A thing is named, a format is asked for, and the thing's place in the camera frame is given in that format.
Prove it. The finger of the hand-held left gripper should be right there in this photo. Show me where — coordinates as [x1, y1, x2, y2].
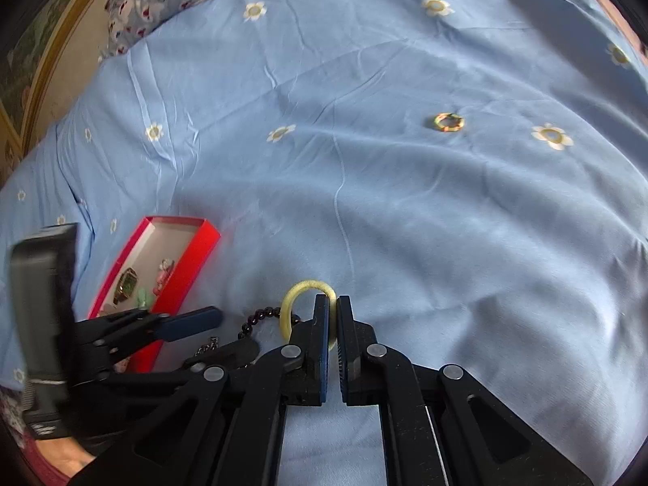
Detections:
[76, 306, 224, 365]
[106, 338, 261, 390]

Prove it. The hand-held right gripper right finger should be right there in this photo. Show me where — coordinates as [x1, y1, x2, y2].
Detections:
[337, 294, 595, 486]

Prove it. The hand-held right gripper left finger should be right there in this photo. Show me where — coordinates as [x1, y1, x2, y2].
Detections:
[73, 294, 331, 486]

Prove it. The pink cartoon hair clip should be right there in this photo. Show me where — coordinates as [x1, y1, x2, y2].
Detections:
[152, 258, 175, 294]

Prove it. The yellow hair tie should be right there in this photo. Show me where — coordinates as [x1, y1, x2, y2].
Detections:
[280, 279, 339, 352]

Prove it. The red shallow cardboard box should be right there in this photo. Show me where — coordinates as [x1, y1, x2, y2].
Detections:
[87, 216, 222, 373]

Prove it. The gold wrist watch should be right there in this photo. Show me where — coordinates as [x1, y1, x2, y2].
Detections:
[111, 267, 140, 307]

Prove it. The peach printed blanket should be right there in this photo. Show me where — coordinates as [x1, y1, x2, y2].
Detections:
[592, 0, 648, 62]

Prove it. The black bead bracelet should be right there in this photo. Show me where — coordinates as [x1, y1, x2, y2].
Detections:
[237, 305, 281, 340]

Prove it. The gold patterned ring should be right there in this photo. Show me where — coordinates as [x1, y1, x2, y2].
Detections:
[434, 112, 465, 133]

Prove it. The framed wall poster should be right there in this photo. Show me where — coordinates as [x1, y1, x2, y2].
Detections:
[0, 0, 127, 173]

